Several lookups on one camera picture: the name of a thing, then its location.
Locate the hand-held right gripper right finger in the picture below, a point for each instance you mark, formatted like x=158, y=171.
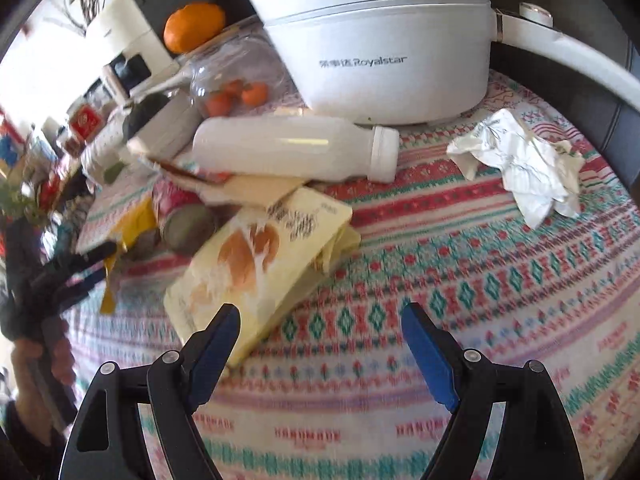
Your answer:
x=430, y=355

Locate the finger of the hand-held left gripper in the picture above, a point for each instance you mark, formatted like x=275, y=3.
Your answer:
x=82, y=285
x=85, y=260

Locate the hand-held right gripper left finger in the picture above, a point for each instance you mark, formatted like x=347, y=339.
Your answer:
x=215, y=355

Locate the yellow bread bag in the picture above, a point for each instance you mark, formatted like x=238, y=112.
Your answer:
x=260, y=260

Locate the person's left forearm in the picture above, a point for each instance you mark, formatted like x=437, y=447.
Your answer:
x=25, y=455

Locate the person's left hand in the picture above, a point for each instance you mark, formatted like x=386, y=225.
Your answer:
x=57, y=355

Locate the patterned tablecloth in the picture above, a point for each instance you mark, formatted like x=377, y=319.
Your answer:
x=450, y=310

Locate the white floral cloth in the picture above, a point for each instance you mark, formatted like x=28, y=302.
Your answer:
x=102, y=152

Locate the tin can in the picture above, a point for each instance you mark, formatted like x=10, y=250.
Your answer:
x=190, y=230

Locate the red spice jar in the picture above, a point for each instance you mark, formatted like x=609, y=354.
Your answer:
x=85, y=120

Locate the white bowl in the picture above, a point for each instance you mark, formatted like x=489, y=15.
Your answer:
x=170, y=127

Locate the avocado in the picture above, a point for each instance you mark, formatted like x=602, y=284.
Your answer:
x=142, y=112

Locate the crumpled white tissue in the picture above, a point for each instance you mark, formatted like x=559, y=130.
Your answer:
x=530, y=165

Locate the plain white plastic bottle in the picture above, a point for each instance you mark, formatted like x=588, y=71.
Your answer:
x=290, y=147

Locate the white air fryer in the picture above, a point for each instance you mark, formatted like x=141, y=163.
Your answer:
x=130, y=35

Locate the glass jar with small fruits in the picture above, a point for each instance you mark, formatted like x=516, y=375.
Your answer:
x=240, y=75

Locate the dry twigs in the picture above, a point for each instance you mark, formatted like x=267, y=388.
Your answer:
x=87, y=7

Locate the orange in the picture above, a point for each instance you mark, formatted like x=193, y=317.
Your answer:
x=194, y=27

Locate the white electric pot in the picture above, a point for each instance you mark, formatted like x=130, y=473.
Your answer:
x=375, y=35

